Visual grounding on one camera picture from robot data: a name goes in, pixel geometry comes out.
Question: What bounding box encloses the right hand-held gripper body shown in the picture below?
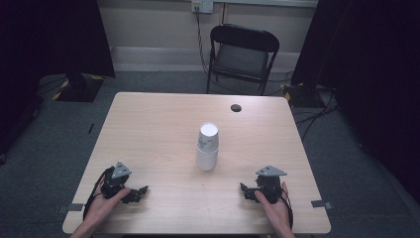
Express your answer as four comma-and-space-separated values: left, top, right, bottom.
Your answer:
255, 165, 288, 204

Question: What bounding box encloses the black stand base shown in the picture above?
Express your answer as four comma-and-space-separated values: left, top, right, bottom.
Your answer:
52, 72, 106, 103
283, 82, 328, 109

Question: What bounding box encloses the printed white paper cup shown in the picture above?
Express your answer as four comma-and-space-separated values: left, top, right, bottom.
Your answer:
196, 122, 220, 155

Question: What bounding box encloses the black striped power cable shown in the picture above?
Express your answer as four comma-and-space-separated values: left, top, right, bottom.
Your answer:
194, 6, 212, 76

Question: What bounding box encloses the black folding chair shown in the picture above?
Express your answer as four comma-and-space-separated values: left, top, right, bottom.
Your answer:
205, 23, 281, 97

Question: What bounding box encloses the white wall socket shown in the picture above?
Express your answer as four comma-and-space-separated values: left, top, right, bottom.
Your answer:
190, 0, 215, 15

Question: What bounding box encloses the person's right hand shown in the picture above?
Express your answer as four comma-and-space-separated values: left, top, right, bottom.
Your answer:
254, 180, 292, 230

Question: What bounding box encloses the left hand-held gripper cable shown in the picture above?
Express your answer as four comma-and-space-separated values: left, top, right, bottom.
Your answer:
82, 166, 115, 220

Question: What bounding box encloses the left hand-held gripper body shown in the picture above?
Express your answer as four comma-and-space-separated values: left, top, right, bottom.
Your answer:
100, 161, 134, 200

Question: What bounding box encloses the dark curtain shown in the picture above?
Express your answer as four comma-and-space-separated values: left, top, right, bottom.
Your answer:
290, 0, 420, 204
0, 0, 116, 166

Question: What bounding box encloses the right hand-held gripper cable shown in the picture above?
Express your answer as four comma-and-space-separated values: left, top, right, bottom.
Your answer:
279, 187, 295, 230

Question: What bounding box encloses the hand-held gripper cable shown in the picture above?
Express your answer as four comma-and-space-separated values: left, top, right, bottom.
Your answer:
279, 187, 295, 230
82, 166, 115, 220

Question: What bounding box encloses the person's left hand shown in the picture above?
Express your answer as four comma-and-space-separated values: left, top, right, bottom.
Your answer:
83, 178, 132, 226

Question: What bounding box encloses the grey tape strip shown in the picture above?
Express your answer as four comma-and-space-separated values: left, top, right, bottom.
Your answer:
56, 202, 85, 214
310, 198, 334, 211

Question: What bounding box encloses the plain white paper cup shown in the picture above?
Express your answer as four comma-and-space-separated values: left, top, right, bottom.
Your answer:
195, 146, 220, 173

